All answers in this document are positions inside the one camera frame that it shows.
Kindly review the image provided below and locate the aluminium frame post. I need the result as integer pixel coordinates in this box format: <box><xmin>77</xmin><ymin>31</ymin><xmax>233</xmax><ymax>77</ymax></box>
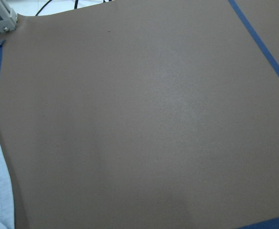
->
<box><xmin>0</xmin><ymin>0</ymin><xmax>18</xmax><ymax>33</ymax></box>

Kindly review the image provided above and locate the crossing blue tape strip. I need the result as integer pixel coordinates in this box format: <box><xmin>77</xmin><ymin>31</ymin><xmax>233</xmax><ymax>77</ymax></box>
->
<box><xmin>228</xmin><ymin>0</ymin><xmax>279</xmax><ymax>78</ymax></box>

